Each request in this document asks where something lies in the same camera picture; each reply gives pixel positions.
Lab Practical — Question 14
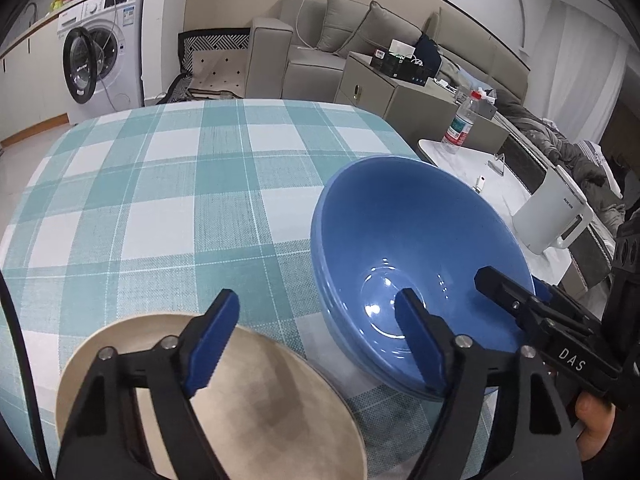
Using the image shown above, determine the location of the large cream plate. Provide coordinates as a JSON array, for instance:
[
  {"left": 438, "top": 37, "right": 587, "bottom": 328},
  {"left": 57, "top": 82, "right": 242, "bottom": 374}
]
[{"left": 55, "top": 312, "right": 368, "bottom": 480}]

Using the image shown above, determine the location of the grey bedside cabinet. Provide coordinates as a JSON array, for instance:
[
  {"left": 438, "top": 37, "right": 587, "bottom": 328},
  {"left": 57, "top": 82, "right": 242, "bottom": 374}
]
[{"left": 334, "top": 51, "right": 511, "bottom": 148}]

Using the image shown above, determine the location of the white electric kettle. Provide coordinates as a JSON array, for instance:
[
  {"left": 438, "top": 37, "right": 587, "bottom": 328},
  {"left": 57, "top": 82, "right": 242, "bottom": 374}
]
[{"left": 512, "top": 165, "right": 596, "bottom": 256}]

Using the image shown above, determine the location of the white washing machine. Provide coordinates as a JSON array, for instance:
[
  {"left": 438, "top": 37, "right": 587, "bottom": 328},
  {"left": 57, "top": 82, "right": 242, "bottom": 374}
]
[{"left": 57, "top": 0, "right": 146, "bottom": 111}]

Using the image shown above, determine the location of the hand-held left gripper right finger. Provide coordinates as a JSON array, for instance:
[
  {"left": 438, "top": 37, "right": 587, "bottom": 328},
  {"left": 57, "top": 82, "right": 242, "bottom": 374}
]
[{"left": 395, "top": 287, "right": 586, "bottom": 480}]

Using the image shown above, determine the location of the person's right hand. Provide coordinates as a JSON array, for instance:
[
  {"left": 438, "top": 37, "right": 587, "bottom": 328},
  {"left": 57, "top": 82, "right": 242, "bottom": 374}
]
[{"left": 575, "top": 392, "right": 617, "bottom": 461}]

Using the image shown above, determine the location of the plastic water bottle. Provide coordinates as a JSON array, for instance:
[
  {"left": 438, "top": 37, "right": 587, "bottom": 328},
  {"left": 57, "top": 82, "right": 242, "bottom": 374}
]
[{"left": 441, "top": 92, "right": 482, "bottom": 155}]

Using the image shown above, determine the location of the small grey cushion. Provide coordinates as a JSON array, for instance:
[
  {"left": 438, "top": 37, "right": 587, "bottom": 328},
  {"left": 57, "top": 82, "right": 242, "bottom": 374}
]
[{"left": 317, "top": 0, "right": 373, "bottom": 53}]

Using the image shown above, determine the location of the white curtain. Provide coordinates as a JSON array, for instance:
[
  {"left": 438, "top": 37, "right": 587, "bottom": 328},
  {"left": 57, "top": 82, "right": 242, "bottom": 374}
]
[{"left": 547, "top": 20, "right": 631, "bottom": 141}]

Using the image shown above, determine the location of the teal checkered tablecloth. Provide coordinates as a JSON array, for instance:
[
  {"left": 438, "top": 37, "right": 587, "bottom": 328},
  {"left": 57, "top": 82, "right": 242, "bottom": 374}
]
[{"left": 0, "top": 97, "right": 506, "bottom": 480}]

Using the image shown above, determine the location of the large grey cushion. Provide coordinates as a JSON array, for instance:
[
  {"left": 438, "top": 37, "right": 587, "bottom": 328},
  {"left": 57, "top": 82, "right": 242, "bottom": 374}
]
[{"left": 335, "top": 1, "right": 436, "bottom": 61}]

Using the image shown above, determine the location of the white kitchen counter cabinet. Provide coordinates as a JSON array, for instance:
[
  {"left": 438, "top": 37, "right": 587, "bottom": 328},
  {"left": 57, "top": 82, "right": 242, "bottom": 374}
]
[{"left": 0, "top": 7, "right": 71, "bottom": 143}]

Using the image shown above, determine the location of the grey blanket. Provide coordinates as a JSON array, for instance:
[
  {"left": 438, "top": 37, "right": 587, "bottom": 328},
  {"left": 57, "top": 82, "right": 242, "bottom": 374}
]
[{"left": 492, "top": 95, "right": 626, "bottom": 221}]

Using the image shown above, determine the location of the black box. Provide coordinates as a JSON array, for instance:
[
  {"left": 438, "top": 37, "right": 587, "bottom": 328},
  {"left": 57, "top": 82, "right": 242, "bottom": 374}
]
[{"left": 370, "top": 50, "right": 431, "bottom": 85}]

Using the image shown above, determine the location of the black cable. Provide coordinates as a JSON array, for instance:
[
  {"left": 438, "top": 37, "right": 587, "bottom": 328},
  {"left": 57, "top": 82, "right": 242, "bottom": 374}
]
[{"left": 0, "top": 270, "right": 53, "bottom": 480}]

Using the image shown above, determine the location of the grey sofa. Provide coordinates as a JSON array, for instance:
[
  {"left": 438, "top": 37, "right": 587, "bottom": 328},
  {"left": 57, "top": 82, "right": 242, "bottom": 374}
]
[{"left": 245, "top": 0, "right": 531, "bottom": 126}]

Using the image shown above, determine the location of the white charging cable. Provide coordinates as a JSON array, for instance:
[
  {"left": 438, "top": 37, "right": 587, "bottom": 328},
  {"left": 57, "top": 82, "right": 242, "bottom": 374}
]
[{"left": 295, "top": 0, "right": 321, "bottom": 48}]

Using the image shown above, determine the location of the blue bowl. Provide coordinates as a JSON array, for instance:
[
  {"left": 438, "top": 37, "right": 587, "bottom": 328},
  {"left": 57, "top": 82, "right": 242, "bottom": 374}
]
[
  {"left": 311, "top": 156, "right": 537, "bottom": 391},
  {"left": 316, "top": 265, "right": 441, "bottom": 403},
  {"left": 312, "top": 240, "right": 441, "bottom": 398}
]

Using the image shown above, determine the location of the black white patterned rug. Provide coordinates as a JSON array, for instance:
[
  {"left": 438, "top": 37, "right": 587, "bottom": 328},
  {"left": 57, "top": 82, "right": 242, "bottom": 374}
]
[{"left": 157, "top": 30, "right": 251, "bottom": 106}]

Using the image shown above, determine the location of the white marble side table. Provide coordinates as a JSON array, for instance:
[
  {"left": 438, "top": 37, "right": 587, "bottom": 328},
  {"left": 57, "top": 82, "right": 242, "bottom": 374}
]
[{"left": 417, "top": 137, "right": 616, "bottom": 306}]

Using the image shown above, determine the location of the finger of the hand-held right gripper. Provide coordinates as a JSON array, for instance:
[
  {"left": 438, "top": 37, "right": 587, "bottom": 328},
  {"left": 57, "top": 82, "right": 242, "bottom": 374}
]
[
  {"left": 474, "top": 266, "right": 601, "bottom": 346},
  {"left": 532, "top": 276, "right": 608, "bottom": 323}
]

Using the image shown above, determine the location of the dark bag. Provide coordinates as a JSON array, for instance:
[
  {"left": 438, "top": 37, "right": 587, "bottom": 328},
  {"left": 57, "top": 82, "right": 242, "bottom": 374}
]
[{"left": 414, "top": 34, "right": 443, "bottom": 78}]

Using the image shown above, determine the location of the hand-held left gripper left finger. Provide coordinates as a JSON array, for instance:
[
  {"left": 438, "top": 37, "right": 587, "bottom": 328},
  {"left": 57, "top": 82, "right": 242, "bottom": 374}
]
[{"left": 55, "top": 289, "right": 240, "bottom": 480}]

